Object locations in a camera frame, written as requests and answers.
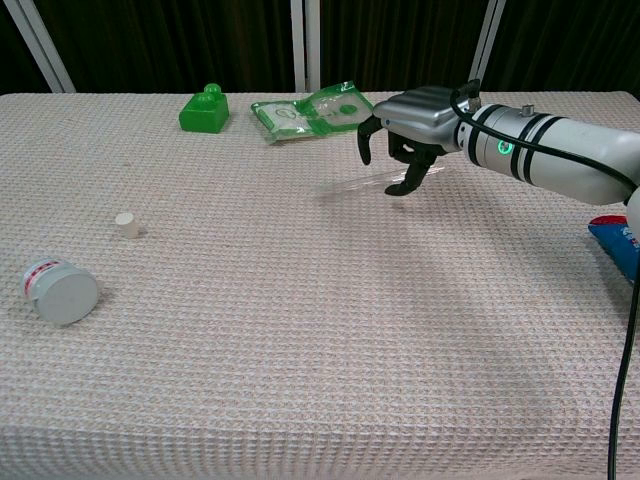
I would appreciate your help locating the green toy building block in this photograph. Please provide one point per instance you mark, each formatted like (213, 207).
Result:
(202, 115)

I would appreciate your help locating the small cream cylinder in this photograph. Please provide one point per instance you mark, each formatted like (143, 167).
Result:
(126, 226)

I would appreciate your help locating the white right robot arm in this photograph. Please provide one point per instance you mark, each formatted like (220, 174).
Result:
(550, 150)

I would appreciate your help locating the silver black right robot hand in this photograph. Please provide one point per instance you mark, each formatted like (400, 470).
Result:
(425, 117)

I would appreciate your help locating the dark green curtain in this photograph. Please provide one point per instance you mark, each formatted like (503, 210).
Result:
(175, 40)

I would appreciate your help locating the white jar with red label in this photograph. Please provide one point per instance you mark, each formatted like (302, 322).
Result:
(62, 297)

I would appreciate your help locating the white frame post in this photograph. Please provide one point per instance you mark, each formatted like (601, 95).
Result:
(305, 45)
(487, 45)
(42, 45)

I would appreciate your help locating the blue snack packet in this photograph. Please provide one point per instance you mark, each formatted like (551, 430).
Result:
(617, 240)

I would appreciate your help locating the beige waffle tablecloth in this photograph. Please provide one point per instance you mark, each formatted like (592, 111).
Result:
(300, 325)

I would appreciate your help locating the green white plastic packet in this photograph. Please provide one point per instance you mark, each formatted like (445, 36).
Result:
(300, 117)

